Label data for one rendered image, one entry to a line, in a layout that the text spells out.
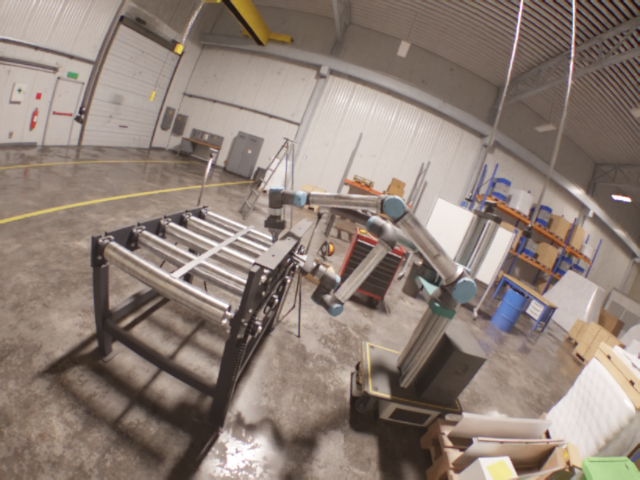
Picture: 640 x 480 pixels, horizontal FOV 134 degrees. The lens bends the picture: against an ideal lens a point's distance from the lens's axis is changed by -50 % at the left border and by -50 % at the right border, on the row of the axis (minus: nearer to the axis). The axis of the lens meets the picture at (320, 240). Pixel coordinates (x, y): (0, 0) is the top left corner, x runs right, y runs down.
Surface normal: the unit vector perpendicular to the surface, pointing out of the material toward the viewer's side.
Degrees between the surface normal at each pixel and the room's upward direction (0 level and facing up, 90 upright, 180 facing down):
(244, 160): 90
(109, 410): 0
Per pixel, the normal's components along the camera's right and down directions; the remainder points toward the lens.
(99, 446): 0.35, -0.90
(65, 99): 0.93, 0.37
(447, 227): -0.50, 0.06
